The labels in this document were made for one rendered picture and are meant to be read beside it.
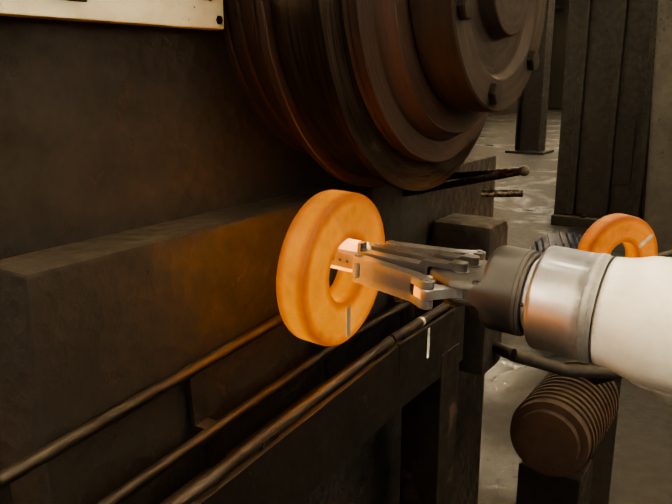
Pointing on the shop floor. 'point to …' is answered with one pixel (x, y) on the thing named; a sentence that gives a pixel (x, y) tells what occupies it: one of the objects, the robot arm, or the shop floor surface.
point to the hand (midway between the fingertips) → (336, 252)
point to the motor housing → (561, 437)
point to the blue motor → (557, 241)
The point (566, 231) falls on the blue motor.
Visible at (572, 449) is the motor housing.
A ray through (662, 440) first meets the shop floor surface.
